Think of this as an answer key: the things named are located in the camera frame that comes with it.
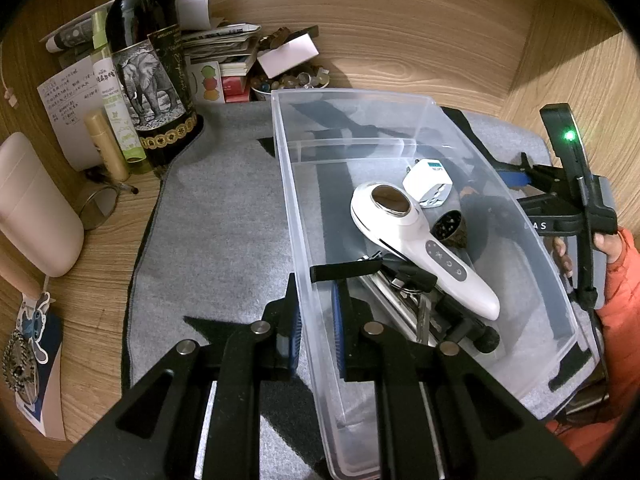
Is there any white travel adapter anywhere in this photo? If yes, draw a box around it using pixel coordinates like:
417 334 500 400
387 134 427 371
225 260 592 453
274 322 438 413
402 158 453 209

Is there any black folding tripod stick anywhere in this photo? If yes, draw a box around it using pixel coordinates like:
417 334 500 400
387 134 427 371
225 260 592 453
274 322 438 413
310 259 501 356

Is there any beige rounded case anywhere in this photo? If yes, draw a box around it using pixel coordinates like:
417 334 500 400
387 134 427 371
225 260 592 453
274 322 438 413
0 132 85 278

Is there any handwritten white note paper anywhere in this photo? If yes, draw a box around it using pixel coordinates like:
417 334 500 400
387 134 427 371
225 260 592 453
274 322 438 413
37 57 108 172

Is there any rolled printed paper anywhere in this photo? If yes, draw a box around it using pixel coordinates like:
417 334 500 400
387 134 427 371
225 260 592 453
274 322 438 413
42 10 113 53

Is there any clear plastic storage bin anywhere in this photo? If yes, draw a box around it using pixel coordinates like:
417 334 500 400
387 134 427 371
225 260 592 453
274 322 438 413
270 87 593 480

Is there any dark brown cone cup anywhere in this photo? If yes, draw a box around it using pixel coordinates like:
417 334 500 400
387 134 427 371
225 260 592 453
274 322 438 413
431 209 471 251

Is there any metal ball chain keychain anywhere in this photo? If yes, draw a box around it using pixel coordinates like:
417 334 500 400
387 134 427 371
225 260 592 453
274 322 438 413
2 335 41 403

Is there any person's right forearm orange sleeve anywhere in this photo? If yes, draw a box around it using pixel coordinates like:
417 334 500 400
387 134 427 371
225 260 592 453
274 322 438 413
547 230 640 463

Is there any dark wine bottle elephant label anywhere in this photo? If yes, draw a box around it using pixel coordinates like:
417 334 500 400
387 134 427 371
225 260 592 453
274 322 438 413
105 0 205 170

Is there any white folded paper sheet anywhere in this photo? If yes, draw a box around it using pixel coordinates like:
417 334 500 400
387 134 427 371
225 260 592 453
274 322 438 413
175 0 223 31

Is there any bowl of small stones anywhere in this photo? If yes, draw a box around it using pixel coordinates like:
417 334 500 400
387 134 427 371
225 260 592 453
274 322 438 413
249 65 332 103

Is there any blue sticker card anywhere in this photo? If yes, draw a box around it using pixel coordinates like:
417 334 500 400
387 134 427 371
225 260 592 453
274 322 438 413
12 292 67 442

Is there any white handheld massager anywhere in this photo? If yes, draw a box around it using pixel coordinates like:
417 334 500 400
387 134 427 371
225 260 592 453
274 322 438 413
350 181 501 321

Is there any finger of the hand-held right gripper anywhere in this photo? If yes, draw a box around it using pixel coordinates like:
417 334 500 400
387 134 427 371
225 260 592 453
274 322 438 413
502 152 568 191
517 195 586 236

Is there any stack of folded papers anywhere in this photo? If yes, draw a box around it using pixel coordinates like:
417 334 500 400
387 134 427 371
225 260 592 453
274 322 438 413
180 24 263 66

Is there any pale pink card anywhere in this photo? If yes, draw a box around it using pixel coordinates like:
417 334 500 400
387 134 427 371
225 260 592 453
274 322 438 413
257 35 321 78

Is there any small round mirror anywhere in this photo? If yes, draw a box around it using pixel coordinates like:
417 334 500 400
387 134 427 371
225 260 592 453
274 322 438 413
79 183 120 231

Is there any silver metal tool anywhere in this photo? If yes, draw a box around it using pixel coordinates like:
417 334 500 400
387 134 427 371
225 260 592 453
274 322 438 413
364 270 438 347

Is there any yellow lip balm tube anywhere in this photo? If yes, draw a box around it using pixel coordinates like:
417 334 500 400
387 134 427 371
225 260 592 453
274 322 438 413
83 112 130 182

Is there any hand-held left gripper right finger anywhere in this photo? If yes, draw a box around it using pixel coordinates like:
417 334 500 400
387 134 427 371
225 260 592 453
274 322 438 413
330 280 583 480

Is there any green spray bottle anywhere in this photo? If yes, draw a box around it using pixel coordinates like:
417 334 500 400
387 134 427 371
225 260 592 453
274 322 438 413
90 10 147 163

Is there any grey felt mat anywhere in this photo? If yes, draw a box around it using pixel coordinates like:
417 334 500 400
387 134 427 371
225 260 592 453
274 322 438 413
121 102 616 480

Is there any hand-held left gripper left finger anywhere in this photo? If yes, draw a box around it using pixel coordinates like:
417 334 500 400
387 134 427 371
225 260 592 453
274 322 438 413
57 272 303 480

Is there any pink cord tag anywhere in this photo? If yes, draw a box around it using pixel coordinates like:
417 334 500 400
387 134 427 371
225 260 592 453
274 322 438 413
0 72 18 108

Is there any dark brown wooden piece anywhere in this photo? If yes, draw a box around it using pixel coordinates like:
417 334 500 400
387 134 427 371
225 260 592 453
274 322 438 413
260 26 321 51

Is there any person's right hand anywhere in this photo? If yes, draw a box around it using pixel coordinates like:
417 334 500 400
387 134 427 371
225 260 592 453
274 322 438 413
550 227 628 281

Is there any fruit sticker card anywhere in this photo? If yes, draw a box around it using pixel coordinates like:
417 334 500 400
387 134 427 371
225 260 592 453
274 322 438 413
190 60 223 103

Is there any small red box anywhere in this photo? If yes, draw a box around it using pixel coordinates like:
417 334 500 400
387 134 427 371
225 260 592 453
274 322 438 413
220 75 251 103

